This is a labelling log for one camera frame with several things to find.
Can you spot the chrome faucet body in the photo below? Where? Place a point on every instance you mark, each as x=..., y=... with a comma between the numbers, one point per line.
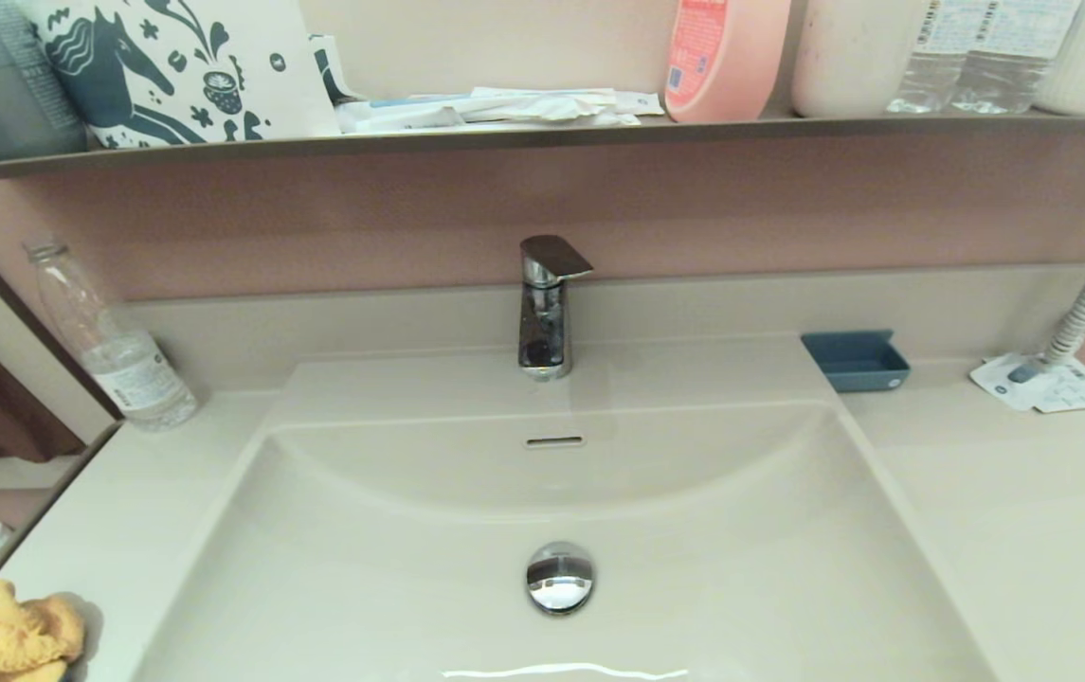
x=542, y=327

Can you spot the beige ceramic sink basin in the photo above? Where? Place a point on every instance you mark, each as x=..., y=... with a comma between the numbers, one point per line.
x=409, y=587

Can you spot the white crumpled wrapper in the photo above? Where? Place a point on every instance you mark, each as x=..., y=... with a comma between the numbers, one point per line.
x=551, y=104

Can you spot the chrome drain stopper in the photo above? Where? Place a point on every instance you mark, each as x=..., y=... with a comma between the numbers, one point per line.
x=561, y=578

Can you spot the small white card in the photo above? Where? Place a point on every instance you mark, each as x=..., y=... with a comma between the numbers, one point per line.
x=644, y=102

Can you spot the white packet with blue stripe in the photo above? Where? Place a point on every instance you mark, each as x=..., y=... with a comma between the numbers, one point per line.
x=405, y=117

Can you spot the blue soap dish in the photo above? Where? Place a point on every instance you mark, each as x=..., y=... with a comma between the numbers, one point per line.
x=859, y=365

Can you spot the pink plastic bottle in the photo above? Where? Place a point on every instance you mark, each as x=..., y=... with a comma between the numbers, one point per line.
x=741, y=66

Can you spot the small white printed box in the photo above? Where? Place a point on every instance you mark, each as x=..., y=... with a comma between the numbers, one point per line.
x=329, y=66

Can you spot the white bag with horse print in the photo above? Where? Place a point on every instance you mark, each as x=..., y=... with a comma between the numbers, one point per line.
x=258, y=95

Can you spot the cream white jar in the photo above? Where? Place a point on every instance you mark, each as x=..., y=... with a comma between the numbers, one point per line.
x=845, y=66

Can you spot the capless clear plastic bottle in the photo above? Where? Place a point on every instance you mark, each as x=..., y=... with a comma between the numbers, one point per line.
x=125, y=369

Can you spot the clear plastic water bottle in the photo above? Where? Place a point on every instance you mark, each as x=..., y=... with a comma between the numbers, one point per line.
x=1006, y=76
x=931, y=85

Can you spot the white printed paper leaflet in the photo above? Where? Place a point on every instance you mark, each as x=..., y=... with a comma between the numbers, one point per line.
x=1077, y=390

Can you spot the brown wall shelf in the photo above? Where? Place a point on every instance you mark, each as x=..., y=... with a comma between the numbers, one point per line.
x=504, y=138

